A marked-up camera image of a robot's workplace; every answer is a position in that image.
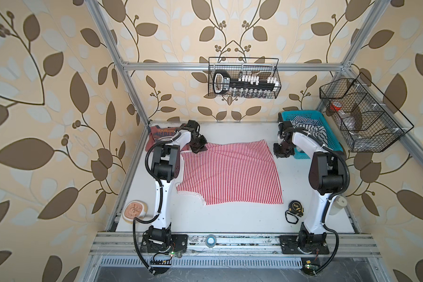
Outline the back wire basket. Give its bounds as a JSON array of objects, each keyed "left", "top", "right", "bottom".
[{"left": 208, "top": 56, "right": 282, "bottom": 99}]

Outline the black white striped garment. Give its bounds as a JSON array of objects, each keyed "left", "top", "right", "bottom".
[{"left": 291, "top": 116, "right": 328, "bottom": 145}]

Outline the wire basket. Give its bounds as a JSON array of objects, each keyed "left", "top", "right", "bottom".
[
  {"left": 208, "top": 56, "right": 282, "bottom": 99},
  {"left": 320, "top": 72, "right": 414, "bottom": 153}
]

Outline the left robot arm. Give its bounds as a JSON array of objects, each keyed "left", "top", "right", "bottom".
[{"left": 132, "top": 120, "right": 207, "bottom": 276}]

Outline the white plastic bottle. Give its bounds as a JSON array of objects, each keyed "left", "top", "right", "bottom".
[{"left": 329, "top": 195, "right": 348, "bottom": 216}]

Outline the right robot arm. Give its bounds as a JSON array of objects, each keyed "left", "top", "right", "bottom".
[{"left": 273, "top": 114, "right": 350, "bottom": 276}]

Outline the black socket set tool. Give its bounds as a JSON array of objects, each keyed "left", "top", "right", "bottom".
[{"left": 209, "top": 69, "right": 282, "bottom": 99}]

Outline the round tan pad dish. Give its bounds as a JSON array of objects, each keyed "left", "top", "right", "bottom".
[{"left": 122, "top": 200, "right": 148, "bottom": 223}]

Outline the right wire basket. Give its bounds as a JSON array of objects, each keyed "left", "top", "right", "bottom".
[{"left": 320, "top": 72, "right": 414, "bottom": 153}]

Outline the red capped plastic bottle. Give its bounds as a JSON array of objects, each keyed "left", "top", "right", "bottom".
[{"left": 330, "top": 102, "right": 358, "bottom": 132}]

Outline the round blue button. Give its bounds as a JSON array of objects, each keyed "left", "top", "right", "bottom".
[{"left": 205, "top": 235, "right": 217, "bottom": 249}]

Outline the teal plastic basket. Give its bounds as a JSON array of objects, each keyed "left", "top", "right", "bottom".
[{"left": 277, "top": 110, "right": 343, "bottom": 159}]

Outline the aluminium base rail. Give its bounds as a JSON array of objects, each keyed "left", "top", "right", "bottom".
[{"left": 89, "top": 232, "right": 381, "bottom": 258}]

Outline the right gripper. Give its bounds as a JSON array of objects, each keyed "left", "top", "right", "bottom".
[{"left": 273, "top": 141, "right": 293, "bottom": 157}]

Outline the black tape measure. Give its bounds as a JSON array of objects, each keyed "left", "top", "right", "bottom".
[{"left": 284, "top": 200, "right": 304, "bottom": 224}]

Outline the red tank top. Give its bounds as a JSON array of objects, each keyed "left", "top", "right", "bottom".
[{"left": 145, "top": 125, "right": 181, "bottom": 152}]

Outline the red white striped garment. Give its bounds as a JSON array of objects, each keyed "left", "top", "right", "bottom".
[{"left": 176, "top": 140, "right": 283, "bottom": 205}]

